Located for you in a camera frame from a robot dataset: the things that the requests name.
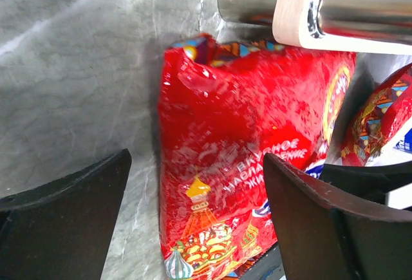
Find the white two-tier shelf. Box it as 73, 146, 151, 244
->
218, 0, 411, 55

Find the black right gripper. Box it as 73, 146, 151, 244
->
320, 161, 411, 209

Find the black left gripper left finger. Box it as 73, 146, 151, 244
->
1, 149, 132, 279

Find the red candy bag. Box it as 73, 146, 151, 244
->
158, 33, 357, 279
341, 64, 411, 167

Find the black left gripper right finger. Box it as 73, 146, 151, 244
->
263, 154, 411, 279

